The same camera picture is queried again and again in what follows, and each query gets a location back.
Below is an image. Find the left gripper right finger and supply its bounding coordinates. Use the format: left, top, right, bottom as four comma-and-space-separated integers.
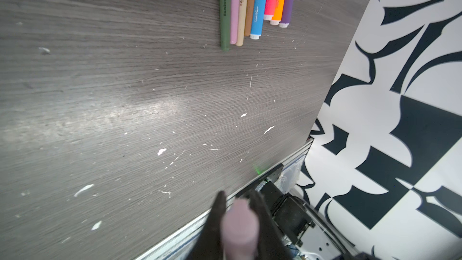
249, 190, 292, 260

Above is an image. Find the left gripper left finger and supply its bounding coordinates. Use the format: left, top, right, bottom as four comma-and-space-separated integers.
186, 191, 226, 260

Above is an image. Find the pale pink pen cap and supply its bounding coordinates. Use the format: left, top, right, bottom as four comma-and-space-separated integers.
220, 199, 259, 260

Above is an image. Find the blue highlighter pen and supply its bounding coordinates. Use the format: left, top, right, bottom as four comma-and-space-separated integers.
250, 0, 266, 40

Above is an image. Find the pale pink cap tan pen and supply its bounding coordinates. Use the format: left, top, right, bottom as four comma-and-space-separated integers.
236, 0, 247, 46

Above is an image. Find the brown cap beige pen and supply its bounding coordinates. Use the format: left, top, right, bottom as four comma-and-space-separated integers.
244, 0, 255, 37

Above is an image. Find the gold cap green pen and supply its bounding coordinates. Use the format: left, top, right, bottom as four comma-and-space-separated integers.
219, 0, 231, 51

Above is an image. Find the pink slim pen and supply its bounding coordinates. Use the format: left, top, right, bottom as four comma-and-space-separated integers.
230, 0, 239, 45

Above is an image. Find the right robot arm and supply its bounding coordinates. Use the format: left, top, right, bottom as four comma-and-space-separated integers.
290, 195, 376, 260

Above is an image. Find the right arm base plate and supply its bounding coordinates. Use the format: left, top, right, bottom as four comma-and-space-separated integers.
236, 163, 315, 247

